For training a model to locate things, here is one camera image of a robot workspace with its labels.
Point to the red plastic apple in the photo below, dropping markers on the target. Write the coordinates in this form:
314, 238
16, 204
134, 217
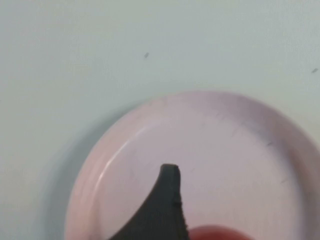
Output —
217, 233

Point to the pink round plate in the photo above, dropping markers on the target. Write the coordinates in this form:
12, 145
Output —
225, 150

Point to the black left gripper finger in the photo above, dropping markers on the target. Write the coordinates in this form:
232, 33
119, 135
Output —
162, 207

